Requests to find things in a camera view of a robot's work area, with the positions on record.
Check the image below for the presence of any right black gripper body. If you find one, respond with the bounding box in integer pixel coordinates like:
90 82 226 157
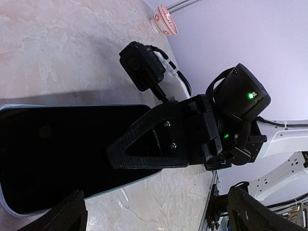
154 94 222 166

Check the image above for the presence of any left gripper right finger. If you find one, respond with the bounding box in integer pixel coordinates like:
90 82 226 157
227 187 303 231

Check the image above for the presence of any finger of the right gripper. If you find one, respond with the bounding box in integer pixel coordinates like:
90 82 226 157
106 101 190 169

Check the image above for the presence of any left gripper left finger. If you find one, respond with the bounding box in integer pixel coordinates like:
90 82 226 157
19 190 87 231

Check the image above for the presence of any teal green phone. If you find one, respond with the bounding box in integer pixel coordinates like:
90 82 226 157
0 104 162 215

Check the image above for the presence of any light blue phone case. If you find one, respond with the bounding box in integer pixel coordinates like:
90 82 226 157
0 103 163 217

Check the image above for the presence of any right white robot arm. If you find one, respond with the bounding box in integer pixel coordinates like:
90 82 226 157
106 64 308 201

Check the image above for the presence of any red white patterned bowl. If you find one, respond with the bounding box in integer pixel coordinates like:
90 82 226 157
150 4 178 36

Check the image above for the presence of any right aluminium frame post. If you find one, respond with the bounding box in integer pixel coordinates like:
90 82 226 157
167 0 202 14

